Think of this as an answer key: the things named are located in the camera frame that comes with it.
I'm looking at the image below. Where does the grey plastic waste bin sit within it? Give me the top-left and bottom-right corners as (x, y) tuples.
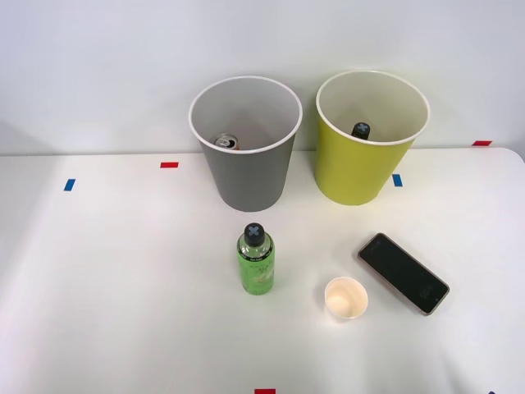
(188, 75), (304, 213)

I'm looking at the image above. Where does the yellow-green plastic waste bin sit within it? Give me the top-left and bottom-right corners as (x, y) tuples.
(315, 70), (431, 207)

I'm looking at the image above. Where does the green bottle with black cap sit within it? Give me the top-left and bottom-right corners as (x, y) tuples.
(351, 121), (372, 141)
(235, 222), (276, 296)

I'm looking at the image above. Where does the small white paper cup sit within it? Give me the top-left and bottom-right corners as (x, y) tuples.
(323, 277), (369, 324)

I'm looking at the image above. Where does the black smartphone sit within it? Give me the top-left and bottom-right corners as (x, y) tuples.
(357, 232), (451, 317)

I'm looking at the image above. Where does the silver orange drink can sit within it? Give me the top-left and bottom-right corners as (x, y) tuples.
(212, 133), (240, 151)

